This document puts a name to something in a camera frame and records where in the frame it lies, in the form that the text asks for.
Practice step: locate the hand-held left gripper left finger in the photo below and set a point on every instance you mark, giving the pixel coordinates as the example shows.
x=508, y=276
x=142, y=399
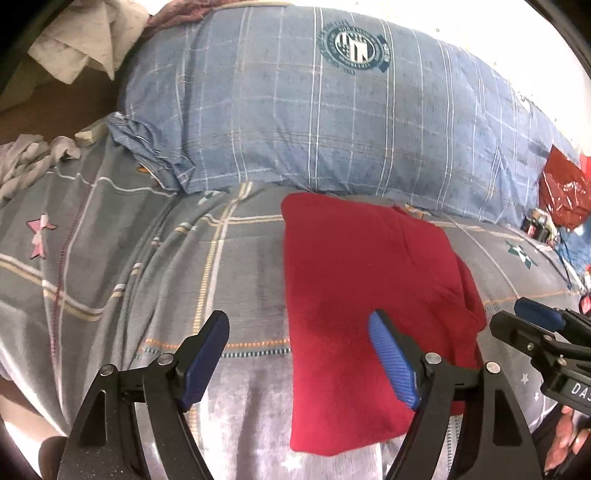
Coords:
x=207, y=346

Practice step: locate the blue plaid pillow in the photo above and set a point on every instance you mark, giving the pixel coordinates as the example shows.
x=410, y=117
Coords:
x=300, y=115

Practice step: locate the beige block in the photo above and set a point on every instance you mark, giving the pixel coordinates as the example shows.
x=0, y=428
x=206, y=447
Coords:
x=90, y=134

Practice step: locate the crumpled grey cloth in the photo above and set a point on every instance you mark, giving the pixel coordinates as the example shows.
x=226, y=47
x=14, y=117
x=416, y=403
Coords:
x=27, y=161

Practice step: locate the person's right hand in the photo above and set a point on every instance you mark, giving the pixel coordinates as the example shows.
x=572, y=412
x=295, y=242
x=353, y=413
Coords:
x=565, y=438

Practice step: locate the maroon patterned cloth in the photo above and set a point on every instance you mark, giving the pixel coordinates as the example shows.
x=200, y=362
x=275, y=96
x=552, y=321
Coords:
x=184, y=11

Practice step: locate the red plastic bag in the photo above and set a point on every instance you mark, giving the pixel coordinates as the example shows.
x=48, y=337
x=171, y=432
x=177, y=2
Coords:
x=565, y=189

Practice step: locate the red small garment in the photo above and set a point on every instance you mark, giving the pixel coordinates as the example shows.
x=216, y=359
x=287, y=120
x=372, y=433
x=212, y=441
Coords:
x=351, y=286

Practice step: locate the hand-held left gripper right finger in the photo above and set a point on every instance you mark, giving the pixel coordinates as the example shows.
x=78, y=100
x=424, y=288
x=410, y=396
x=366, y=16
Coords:
x=392, y=353

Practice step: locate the dark jar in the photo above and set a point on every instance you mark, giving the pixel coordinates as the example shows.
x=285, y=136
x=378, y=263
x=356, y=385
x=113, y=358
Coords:
x=534, y=225

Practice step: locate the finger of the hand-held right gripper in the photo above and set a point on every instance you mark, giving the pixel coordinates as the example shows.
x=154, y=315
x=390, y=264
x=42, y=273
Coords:
x=538, y=313
x=519, y=332

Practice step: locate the white crumpled cloth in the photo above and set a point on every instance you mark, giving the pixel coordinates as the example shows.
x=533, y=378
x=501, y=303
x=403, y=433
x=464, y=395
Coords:
x=78, y=37

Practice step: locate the grey patterned bed sheet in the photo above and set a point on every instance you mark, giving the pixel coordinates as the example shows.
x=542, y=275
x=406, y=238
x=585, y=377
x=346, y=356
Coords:
x=138, y=277

